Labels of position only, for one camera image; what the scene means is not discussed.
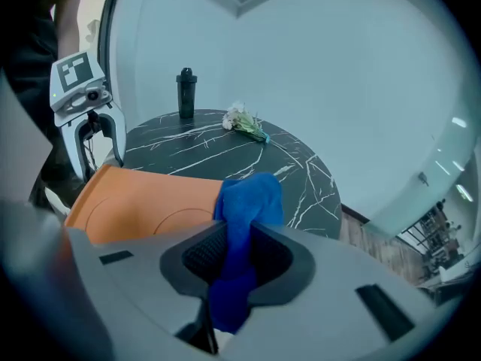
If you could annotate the blue cloth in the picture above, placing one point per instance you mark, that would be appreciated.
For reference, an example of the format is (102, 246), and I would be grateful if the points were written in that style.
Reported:
(248, 201)

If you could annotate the black shaker bottle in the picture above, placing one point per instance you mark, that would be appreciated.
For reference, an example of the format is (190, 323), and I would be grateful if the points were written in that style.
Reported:
(185, 96)

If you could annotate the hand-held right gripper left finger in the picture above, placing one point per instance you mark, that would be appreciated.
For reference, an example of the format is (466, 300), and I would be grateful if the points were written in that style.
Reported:
(143, 295)

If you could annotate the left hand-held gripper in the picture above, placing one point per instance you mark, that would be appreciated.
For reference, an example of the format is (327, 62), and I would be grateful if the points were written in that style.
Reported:
(75, 81)

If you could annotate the person's black shirt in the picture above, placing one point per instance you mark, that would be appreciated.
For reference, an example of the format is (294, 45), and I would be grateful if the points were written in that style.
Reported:
(30, 51)

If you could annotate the white flower bouquet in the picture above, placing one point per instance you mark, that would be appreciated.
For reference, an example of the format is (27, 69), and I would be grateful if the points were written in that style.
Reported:
(240, 120)

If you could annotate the person's left forearm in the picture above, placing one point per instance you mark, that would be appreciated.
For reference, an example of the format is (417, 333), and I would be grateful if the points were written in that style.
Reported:
(69, 25)

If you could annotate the orange plastic box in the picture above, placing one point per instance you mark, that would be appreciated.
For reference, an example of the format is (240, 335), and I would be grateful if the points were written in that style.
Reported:
(131, 201)

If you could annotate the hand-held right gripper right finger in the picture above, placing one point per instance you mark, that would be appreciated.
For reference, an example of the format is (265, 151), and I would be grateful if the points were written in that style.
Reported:
(330, 314)

